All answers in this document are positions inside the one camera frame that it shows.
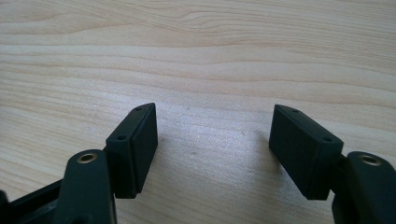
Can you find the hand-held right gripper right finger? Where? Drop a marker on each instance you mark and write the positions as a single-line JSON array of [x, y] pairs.
[[303, 149]]

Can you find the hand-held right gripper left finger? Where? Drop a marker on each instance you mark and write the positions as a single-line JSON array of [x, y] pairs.
[[132, 152]]

